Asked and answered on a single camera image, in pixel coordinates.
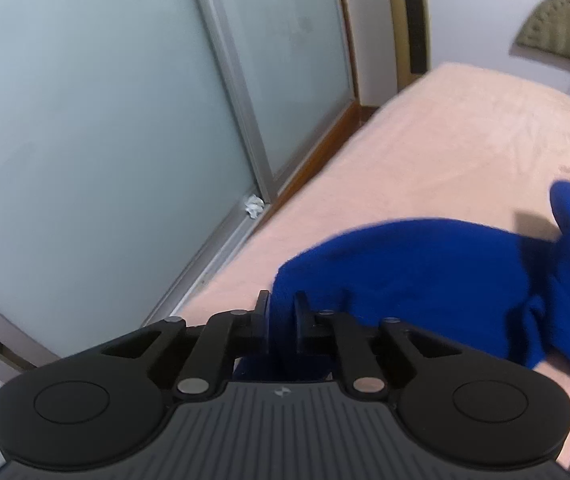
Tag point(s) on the bed with peach sheet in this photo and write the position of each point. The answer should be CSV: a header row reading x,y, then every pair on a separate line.
x,y
440,150

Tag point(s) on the green padded headboard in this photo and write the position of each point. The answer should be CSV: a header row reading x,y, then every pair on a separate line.
x,y
562,25

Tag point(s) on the blue small garment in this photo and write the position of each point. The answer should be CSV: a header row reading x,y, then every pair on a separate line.
x,y
415,270

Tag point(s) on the gold tower air conditioner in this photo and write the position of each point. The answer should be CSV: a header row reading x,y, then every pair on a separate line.
x,y
410,15

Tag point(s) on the crumpled white paper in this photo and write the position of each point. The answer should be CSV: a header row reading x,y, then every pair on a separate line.
x,y
254,205

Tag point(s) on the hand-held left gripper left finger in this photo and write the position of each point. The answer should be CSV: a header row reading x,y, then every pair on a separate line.
x,y
263,321

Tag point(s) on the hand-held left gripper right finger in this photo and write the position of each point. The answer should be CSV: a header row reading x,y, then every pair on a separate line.
x,y
300,321

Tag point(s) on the frosted glass sliding door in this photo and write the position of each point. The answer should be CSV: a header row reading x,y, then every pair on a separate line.
x,y
285,60
90,135

